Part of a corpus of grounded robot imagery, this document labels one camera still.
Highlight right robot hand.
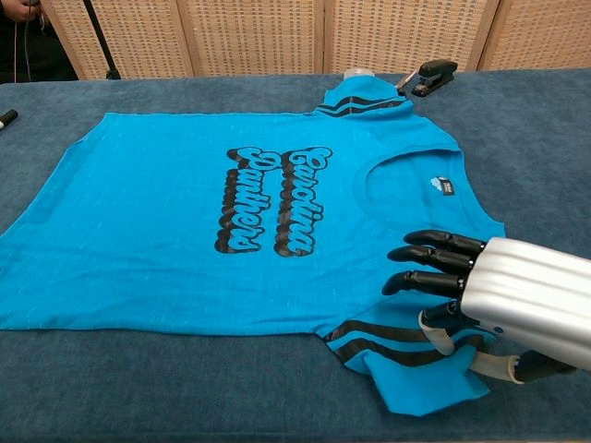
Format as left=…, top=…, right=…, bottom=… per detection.
left=381, top=229, right=591, bottom=385

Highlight blue printed T-shirt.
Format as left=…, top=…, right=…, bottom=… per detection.
left=0, top=74, right=508, bottom=419

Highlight blue table mat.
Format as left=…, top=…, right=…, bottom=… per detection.
left=0, top=67, right=591, bottom=443

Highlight black stapler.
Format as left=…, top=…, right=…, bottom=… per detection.
left=410, top=59, right=459, bottom=98

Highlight wicker folding screen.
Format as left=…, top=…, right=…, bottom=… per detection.
left=39, top=0, right=591, bottom=80

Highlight black tripod stand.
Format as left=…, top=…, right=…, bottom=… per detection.
left=81, top=0, right=122, bottom=80

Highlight person in dark clothes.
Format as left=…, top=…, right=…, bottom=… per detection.
left=0, top=0, right=79, bottom=84

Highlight black handled scissors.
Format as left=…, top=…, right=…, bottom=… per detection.
left=395, top=68, right=419, bottom=97

